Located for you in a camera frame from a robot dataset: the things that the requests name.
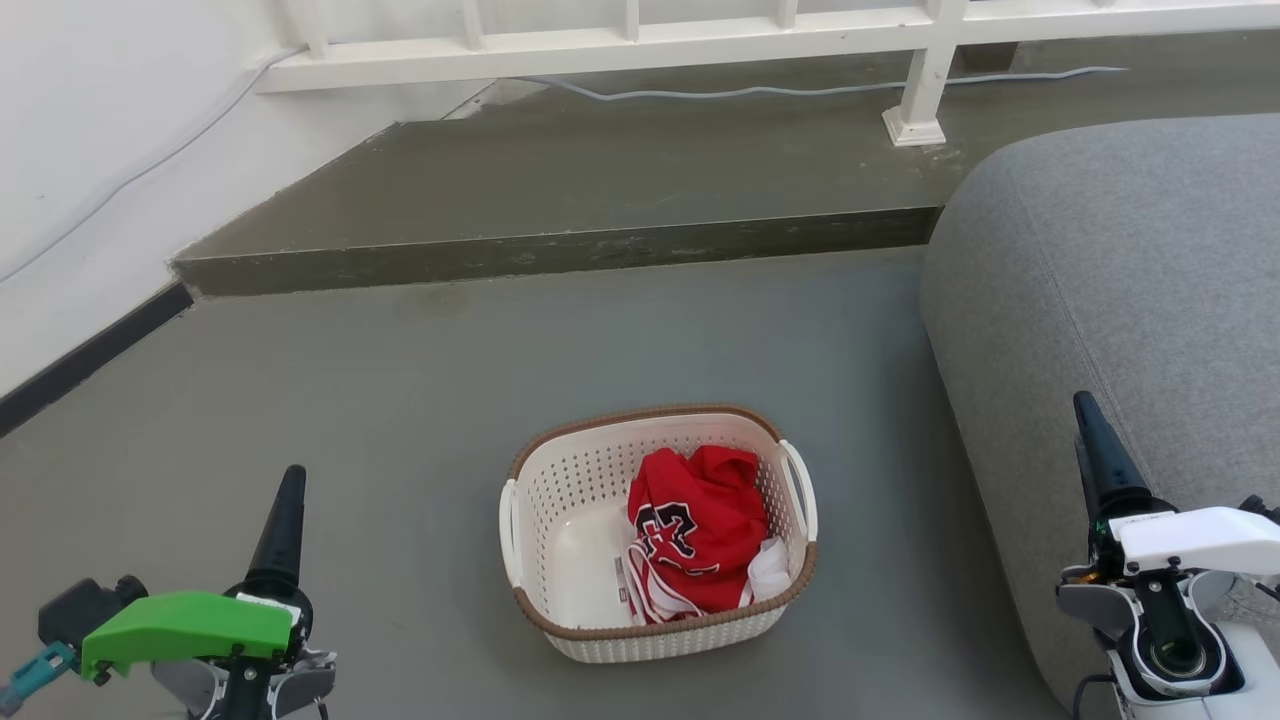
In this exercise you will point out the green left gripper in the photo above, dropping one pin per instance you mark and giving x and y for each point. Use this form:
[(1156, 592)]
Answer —
[(190, 625)]

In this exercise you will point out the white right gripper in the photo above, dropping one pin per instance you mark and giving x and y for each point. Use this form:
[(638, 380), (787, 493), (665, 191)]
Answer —
[(1200, 540)]

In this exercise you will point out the white plastic laundry basket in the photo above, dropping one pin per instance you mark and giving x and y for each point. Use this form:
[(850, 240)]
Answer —
[(570, 560)]

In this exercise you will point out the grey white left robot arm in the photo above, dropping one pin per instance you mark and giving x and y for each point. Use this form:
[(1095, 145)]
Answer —
[(280, 685)]

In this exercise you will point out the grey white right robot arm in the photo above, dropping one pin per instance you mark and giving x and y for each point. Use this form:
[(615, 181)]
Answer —
[(1170, 640)]

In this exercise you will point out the grey fabric sofa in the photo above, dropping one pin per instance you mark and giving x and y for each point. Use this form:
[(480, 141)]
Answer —
[(1120, 280)]

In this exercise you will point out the black baseboard strip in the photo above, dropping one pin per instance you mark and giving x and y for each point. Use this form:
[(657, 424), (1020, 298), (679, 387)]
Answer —
[(90, 355)]

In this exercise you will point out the white cloth piece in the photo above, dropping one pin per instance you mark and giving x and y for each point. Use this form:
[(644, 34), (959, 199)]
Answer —
[(770, 575)]

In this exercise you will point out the red basketball jersey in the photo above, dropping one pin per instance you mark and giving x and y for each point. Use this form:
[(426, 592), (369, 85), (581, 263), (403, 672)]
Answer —
[(700, 520)]

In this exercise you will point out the raised concrete step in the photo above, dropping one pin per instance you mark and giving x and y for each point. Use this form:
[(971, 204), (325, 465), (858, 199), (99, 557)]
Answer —
[(600, 180)]

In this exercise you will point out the white wooden railing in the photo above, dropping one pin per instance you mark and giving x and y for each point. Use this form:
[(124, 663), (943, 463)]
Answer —
[(640, 45)]

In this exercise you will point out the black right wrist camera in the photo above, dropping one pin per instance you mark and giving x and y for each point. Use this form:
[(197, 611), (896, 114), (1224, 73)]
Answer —
[(1262, 508)]

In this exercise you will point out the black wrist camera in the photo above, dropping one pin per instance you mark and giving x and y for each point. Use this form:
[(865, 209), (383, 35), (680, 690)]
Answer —
[(1262, 508), (85, 608)]

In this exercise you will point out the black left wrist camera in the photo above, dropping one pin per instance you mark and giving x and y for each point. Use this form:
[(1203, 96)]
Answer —
[(85, 608)]

